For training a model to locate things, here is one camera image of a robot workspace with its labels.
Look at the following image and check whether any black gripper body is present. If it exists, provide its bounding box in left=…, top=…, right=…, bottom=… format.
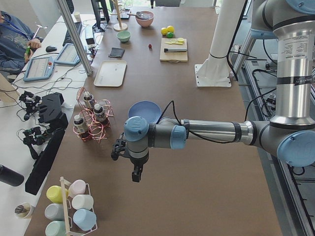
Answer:
left=130, top=156, right=149, bottom=172

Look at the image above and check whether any blue plate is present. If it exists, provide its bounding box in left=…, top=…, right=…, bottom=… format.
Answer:
left=128, top=100, right=161, bottom=123

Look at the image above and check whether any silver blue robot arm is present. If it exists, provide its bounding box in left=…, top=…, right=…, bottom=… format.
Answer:
left=124, top=0, right=315, bottom=182

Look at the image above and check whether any white cup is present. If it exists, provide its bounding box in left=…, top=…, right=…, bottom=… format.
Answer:
left=72, top=194, right=94, bottom=210

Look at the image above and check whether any pink cup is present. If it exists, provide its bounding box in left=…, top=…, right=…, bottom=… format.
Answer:
left=68, top=179, right=86, bottom=198

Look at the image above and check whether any dark drink bottle two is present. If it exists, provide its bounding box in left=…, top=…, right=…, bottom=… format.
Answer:
left=94, top=103, right=106, bottom=122

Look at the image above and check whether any blue cup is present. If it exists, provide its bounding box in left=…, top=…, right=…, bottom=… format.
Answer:
left=73, top=208, right=96, bottom=231

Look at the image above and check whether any dark drink bottle three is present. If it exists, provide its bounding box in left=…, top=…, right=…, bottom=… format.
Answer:
left=74, top=115, right=89, bottom=140

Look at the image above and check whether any dark drink bottle one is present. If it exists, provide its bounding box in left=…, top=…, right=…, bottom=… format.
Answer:
left=83, top=91, right=95, bottom=110

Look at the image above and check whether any yellow cup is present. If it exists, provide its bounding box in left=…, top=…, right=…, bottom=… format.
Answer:
left=46, top=185, right=63, bottom=204

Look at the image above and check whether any grey cup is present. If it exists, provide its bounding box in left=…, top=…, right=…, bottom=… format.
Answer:
left=44, top=203, right=64, bottom=221

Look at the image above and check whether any cream rabbit tray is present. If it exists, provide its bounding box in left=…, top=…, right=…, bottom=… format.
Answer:
left=94, top=60, right=127, bottom=88

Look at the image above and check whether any mint green cup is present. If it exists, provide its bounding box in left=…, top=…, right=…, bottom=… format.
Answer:
left=45, top=221, right=66, bottom=236

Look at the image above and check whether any wooden cutting board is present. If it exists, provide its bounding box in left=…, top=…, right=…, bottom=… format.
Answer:
left=159, top=38, right=188, bottom=62

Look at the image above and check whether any grey folded cloth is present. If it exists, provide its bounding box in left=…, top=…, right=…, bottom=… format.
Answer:
left=109, top=47, right=125, bottom=58

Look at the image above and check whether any paper cup with utensils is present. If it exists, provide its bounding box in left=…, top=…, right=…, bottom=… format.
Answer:
left=14, top=203, right=35, bottom=219

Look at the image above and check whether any yellow plastic knife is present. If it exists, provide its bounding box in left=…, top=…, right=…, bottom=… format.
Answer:
left=164, top=41, right=184, bottom=45

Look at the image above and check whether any black bottle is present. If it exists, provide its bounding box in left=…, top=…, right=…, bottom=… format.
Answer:
left=0, top=165, right=24, bottom=187

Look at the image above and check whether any green bowl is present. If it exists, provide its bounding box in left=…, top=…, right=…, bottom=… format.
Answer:
left=116, top=30, right=131, bottom=43

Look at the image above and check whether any teach pendant tablet right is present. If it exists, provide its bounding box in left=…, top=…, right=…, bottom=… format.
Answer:
left=54, top=43, right=80, bottom=66

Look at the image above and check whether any teach pendant tablet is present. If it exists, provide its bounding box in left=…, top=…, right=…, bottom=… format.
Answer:
left=54, top=43, right=80, bottom=66
left=23, top=57, right=54, bottom=82

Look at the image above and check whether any green lime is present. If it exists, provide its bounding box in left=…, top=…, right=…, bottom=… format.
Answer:
left=166, top=32, right=174, bottom=38

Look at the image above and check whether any yellow lemon front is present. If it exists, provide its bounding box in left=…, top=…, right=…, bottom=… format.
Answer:
left=160, top=28, right=168, bottom=36

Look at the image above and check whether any yellow lemon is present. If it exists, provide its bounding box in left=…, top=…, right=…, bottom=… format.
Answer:
left=160, top=28, right=168, bottom=36
left=167, top=26, right=175, bottom=33

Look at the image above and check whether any teach pendant tablet left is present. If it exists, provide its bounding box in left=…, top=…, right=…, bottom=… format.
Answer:
left=23, top=57, right=54, bottom=82

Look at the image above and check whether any wooden stand with round base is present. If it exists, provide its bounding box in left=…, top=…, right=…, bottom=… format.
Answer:
left=111, top=0, right=128, bottom=32

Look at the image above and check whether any yellow lemon back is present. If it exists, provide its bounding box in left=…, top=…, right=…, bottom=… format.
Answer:
left=167, top=26, right=175, bottom=33

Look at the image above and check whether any black keyboard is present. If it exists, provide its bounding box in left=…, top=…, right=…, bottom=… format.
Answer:
left=62, top=21, right=83, bottom=47

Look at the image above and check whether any black computer mouse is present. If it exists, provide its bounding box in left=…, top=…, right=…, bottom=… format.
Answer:
left=45, top=46, right=57, bottom=53

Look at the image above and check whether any pink bowl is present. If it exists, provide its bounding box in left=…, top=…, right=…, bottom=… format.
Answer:
left=136, top=11, right=154, bottom=28

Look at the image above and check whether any copper wire bottle rack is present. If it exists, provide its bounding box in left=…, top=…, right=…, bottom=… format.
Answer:
left=73, top=87, right=114, bottom=143

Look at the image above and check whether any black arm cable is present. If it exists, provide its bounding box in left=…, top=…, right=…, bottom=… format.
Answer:
left=158, top=88, right=278, bottom=144

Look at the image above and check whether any white wire cup rack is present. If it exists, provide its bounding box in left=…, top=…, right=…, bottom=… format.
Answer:
left=60, top=177, right=98, bottom=236

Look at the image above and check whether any black bracket device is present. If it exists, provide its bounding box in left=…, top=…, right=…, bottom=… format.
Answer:
left=38, top=92, right=68, bottom=130

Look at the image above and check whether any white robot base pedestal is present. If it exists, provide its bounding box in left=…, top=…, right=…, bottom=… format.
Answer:
left=195, top=0, right=247, bottom=87

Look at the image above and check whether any aluminium frame post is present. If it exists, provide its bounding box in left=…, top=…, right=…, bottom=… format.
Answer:
left=57, top=0, right=93, bottom=76

